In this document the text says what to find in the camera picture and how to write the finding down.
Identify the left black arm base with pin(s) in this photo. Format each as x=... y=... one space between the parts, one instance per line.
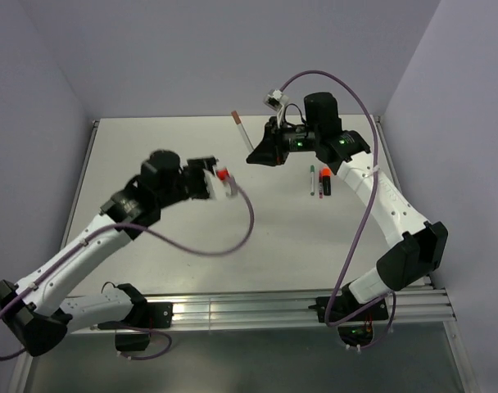
x=133 y=338

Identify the aluminium rail frame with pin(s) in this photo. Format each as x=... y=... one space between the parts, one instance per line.
x=242 y=323

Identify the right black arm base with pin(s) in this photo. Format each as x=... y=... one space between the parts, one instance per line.
x=362 y=332

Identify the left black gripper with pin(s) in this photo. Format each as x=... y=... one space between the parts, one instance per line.
x=197 y=166

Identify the orange highlighter cap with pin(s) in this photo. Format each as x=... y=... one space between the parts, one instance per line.
x=326 y=173

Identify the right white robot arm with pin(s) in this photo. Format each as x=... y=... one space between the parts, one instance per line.
x=416 y=246

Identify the black orange highlighter pen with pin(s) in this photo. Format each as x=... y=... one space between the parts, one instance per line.
x=327 y=187

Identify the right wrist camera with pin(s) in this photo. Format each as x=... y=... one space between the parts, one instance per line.
x=277 y=101

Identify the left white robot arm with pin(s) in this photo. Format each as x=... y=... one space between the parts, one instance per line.
x=36 y=308

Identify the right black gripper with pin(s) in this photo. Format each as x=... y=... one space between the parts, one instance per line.
x=270 y=151

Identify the brown pen cap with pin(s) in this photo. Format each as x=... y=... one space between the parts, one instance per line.
x=236 y=117

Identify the red pink pen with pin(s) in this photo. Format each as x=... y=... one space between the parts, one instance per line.
x=321 y=185

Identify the white brown-tip pen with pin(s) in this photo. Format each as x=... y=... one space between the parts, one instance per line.
x=245 y=137

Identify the white green-tip pen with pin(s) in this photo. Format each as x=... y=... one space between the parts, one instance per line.
x=312 y=180

